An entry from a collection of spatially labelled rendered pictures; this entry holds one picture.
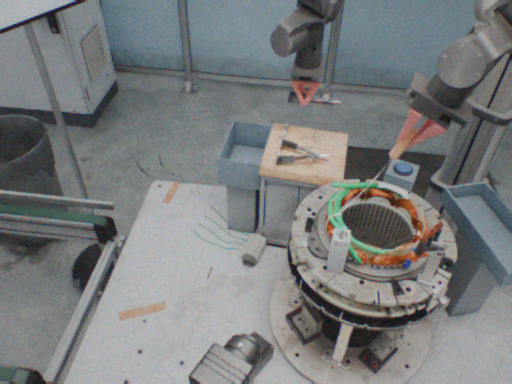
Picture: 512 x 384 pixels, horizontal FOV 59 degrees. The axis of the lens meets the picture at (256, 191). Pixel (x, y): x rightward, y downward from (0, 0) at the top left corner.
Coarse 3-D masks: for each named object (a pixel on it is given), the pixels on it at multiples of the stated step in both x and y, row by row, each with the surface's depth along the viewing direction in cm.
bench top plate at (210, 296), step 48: (192, 192) 142; (144, 240) 128; (192, 240) 128; (240, 240) 128; (144, 288) 116; (192, 288) 116; (240, 288) 117; (96, 336) 106; (144, 336) 106; (192, 336) 107; (432, 336) 108; (480, 336) 108
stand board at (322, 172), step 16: (272, 128) 119; (288, 128) 119; (304, 128) 119; (272, 144) 114; (304, 144) 114; (320, 144) 115; (336, 144) 115; (272, 160) 110; (304, 160) 110; (320, 160) 110; (336, 160) 110; (272, 176) 108; (288, 176) 107; (304, 176) 106; (320, 176) 106; (336, 176) 106
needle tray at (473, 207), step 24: (456, 192) 106; (480, 192) 108; (456, 216) 101; (480, 216) 103; (504, 216) 101; (456, 240) 104; (480, 240) 94; (504, 240) 98; (456, 264) 106; (480, 264) 97; (504, 264) 93; (456, 288) 107; (480, 288) 104; (456, 312) 110
